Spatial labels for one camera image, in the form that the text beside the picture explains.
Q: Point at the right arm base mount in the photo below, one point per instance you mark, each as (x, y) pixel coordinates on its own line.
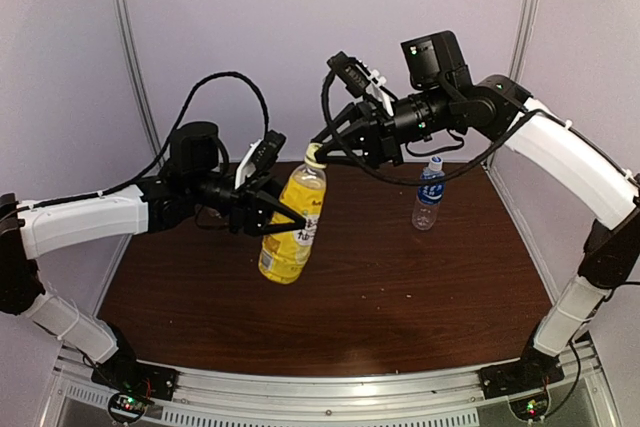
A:
(532, 370)

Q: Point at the right aluminium frame post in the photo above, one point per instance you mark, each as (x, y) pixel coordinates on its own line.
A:
(524, 33)

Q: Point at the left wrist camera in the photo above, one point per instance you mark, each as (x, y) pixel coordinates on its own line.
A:
(260, 157)

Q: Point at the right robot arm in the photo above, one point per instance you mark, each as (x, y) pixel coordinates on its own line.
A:
(444, 97)

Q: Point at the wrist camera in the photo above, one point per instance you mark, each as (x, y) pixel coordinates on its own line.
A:
(260, 157)
(360, 80)

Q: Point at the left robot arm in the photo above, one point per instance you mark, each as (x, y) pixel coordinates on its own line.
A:
(195, 175)

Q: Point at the left aluminium frame post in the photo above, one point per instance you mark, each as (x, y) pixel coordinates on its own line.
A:
(134, 70)

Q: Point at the pale yellow bottle cap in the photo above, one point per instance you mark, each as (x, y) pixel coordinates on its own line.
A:
(310, 156)

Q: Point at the aluminium frame post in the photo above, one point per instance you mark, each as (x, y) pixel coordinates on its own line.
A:
(524, 33)
(134, 70)

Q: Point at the front aluminium rail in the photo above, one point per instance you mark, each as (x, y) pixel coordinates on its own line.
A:
(450, 397)

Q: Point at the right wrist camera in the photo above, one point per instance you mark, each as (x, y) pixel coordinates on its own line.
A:
(360, 80)

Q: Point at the right circuit board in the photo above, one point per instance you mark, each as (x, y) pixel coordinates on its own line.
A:
(530, 408)

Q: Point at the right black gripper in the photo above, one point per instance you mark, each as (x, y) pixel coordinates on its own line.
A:
(375, 131)

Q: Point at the left circuit board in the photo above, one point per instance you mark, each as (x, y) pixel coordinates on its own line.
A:
(124, 408)

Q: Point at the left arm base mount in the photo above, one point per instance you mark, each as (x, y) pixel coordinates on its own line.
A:
(125, 373)

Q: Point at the blue label bottle white cap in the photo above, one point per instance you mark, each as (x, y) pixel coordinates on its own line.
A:
(429, 197)

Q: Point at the circuit board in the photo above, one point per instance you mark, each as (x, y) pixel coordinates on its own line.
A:
(124, 408)
(530, 408)

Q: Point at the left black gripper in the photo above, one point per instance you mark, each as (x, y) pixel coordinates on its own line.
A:
(250, 204)

